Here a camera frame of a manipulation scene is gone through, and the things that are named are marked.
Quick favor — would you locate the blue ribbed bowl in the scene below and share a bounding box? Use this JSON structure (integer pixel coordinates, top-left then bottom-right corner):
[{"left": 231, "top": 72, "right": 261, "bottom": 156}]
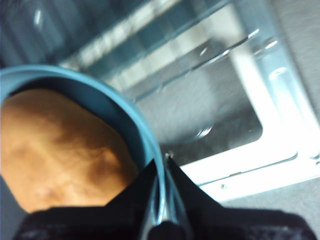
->
[{"left": 0, "top": 64, "right": 168, "bottom": 233}]

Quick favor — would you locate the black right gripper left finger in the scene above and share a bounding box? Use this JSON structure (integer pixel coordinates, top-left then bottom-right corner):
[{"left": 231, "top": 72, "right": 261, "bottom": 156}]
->
[{"left": 12, "top": 159, "right": 161, "bottom": 240}]

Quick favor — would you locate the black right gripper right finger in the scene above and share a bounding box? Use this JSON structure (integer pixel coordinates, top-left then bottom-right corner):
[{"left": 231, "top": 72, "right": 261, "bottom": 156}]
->
[{"left": 163, "top": 152, "right": 318, "bottom": 240}]

